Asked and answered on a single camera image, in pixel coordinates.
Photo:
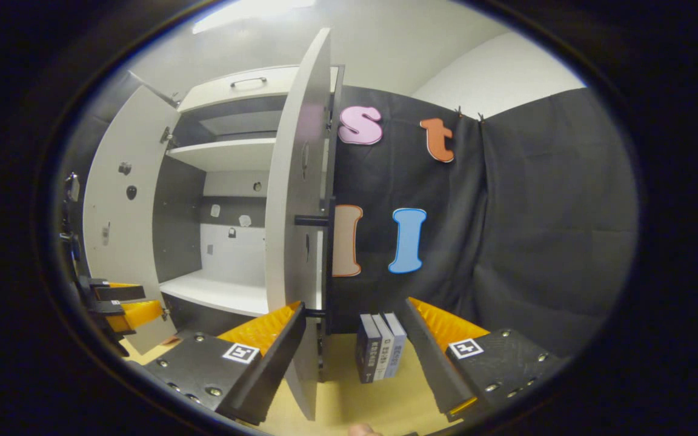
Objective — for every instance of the metal door hinge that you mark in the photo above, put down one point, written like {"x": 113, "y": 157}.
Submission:
{"x": 168, "y": 135}

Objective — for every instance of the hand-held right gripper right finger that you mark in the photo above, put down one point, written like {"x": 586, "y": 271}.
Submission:
{"x": 431, "y": 363}

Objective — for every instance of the light blue book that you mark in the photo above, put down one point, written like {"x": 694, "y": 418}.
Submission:
{"x": 396, "y": 351}

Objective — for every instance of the ceiling light panel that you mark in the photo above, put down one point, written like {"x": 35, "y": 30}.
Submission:
{"x": 246, "y": 12}

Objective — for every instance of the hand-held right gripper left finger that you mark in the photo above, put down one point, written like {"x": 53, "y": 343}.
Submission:
{"x": 276, "y": 369}

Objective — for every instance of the black backdrop cloth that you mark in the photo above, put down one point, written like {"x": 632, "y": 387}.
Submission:
{"x": 537, "y": 212}

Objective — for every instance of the white and grey cabinet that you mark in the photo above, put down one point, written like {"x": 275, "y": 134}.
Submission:
{"x": 246, "y": 260}

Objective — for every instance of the white cabinet drawer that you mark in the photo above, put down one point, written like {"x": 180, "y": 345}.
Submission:
{"x": 216, "y": 94}

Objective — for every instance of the white door with phone sticker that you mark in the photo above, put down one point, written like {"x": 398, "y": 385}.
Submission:
{"x": 119, "y": 242}

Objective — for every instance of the white door with cat sticker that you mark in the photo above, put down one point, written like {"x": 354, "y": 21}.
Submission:
{"x": 285, "y": 181}

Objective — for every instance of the dark blue book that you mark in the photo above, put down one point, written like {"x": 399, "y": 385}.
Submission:
{"x": 366, "y": 357}

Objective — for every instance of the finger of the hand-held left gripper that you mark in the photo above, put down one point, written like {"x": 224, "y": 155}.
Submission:
{"x": 122, "y": 293}
{"x": 137, "y": 315}

